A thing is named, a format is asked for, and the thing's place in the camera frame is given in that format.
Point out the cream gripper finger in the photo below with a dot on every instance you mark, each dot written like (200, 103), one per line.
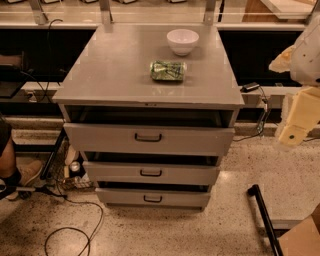
(300, 117)
(282, 63)

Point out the grey bottom drawer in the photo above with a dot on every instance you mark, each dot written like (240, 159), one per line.
(153, 198)

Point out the grey drawer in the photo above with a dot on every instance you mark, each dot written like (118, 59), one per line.
(153, 198)
(149, 139)
(151, 173)

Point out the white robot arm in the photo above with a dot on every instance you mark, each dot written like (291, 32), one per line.
(305, 64)

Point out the grey drawer cabinet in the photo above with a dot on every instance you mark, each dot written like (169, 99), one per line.
(111, 84)

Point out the grey top drawer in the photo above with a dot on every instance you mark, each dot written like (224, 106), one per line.
(149, 139)

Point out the grey middle drawer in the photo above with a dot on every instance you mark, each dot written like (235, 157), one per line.
(151, 173)

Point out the black power adapter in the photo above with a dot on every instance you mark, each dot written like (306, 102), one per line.
(249, 87)

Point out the white bowl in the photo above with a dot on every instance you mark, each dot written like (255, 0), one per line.
(182, 41)

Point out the cardboard box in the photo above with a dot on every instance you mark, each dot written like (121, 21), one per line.
(304, 238)

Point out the person leg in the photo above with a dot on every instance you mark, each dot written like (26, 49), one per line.
(7, 153)

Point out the black metal stand frame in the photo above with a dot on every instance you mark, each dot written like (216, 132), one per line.
(254, 190)

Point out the wire basket with items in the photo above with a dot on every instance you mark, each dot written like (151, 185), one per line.
(68, 170)

